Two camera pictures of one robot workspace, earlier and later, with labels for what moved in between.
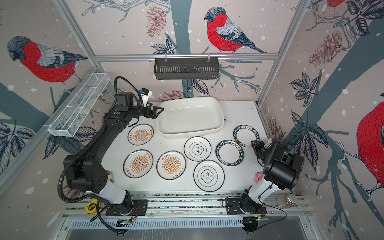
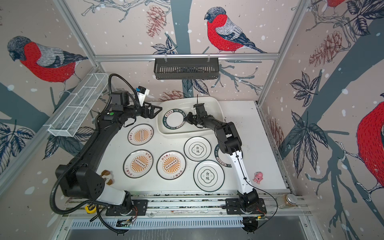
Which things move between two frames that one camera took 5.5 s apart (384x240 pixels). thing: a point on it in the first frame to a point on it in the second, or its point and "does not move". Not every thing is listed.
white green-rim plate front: (209, 176) does not move
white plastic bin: (189, 116) does not move
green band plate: (244, 134) to (174, 118)
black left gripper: (149, 115) does not move
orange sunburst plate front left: (137, 163) does not move
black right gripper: (258, 146) to (190, 118)
